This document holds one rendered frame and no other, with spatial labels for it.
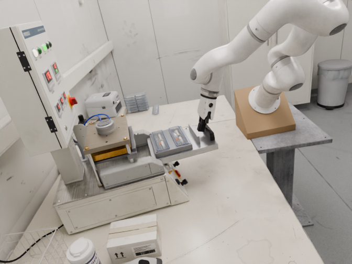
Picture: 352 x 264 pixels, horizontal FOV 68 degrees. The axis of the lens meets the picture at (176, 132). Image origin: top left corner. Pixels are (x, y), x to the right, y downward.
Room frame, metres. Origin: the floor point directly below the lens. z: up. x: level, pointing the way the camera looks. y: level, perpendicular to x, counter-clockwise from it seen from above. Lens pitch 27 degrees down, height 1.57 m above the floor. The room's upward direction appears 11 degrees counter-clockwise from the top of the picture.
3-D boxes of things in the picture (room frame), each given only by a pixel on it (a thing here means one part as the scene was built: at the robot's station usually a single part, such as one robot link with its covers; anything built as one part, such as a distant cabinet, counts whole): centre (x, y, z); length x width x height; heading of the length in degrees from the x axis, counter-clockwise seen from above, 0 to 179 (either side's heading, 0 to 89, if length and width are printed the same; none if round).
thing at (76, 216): (1.04, 0.29, 0.84); 0.53 x 0.37 x 0.17; 98
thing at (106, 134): (1.04, 0.33, 1.08); 0.31 x 0.24 x 0.13; 8
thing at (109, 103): (2.06, 0.54, 0.88); 0.25 x 0.20 x 0.17; 81
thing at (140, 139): (1.17, 0.24, 0.96); 0.26 x 0.05 x 0.07; 98
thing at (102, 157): (1.03, 0.29, 1.07); 0.22 x 0.17 x 0.10; 8
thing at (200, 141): (1.07, -0.01, 0.97); 0.30 x 0.22 x 0.08; 98
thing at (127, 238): (0.70, 0.22, 0.80); 0.19 x 0.13 x 0.09; 87
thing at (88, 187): (1.02, 0.33, 0.93); 0.46 x 0.35 x 0.01; 98
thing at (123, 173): (0.90, 0.20, 0.96); 0.25 x 0.05 x 0.07; 98
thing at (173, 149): (1.06, 0.04, 0.98); 0.20 x 0.17 x 0.03; 8
